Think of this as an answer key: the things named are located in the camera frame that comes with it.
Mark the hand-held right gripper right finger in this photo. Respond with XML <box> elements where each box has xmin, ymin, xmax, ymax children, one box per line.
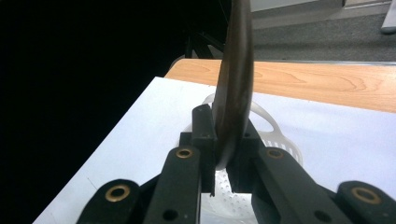
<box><xmin>225</xmin><ymin>119</ymin><xmax>266</xmax><ymax>194</ymax></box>

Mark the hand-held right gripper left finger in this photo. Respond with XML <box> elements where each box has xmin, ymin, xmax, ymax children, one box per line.
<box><xmin>178</xmin><ymin>104</ymin><xmax>219</xmax><ymax>198</ymax></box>

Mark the white table mat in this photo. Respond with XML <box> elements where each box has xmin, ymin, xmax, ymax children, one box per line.
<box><xmin>32</xmin><ymin>76</ymin><xmax>396</xmax><ymax>224</ymax></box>

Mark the black stand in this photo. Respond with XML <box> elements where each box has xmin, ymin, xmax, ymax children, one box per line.
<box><xmin>185</xmin><ymin>29</ymin><xmax>226</xmax><ymax>60</ymax></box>

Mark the white metal stand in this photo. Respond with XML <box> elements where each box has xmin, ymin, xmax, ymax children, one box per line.
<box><xmin>380</xmin><ymin>0</ymin><xmax>396</xmax><ymax>35</ymax></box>

